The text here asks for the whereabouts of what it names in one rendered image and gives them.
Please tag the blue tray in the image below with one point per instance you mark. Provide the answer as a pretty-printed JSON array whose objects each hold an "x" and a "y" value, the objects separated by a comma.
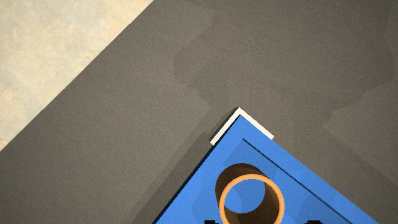
[{"x": 306, "y": 196}]

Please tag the bronze bushing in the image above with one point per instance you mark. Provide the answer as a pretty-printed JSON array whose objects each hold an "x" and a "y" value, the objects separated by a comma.
[{"x": 271, "y": 209}]

